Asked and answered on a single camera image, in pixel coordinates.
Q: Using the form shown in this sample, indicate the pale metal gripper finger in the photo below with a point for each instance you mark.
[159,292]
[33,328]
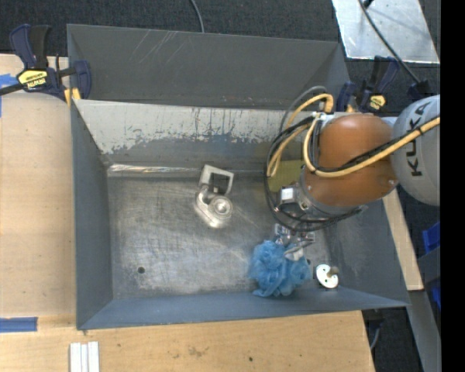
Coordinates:
[281,234]
[299,246]

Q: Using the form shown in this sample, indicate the yellow-green flat block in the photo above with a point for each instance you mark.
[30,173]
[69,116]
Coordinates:
[286,174]

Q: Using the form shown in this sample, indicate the blue mesh bath sponge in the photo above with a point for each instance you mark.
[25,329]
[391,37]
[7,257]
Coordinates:
[275,271]

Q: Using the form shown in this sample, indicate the white round knob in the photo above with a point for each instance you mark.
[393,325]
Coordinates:
[326,277]

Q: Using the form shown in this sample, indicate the silver metal clamp piece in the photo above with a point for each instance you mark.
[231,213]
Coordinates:
[215,207]

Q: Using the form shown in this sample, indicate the grey metal bin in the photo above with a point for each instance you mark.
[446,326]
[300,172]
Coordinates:
[166,238]

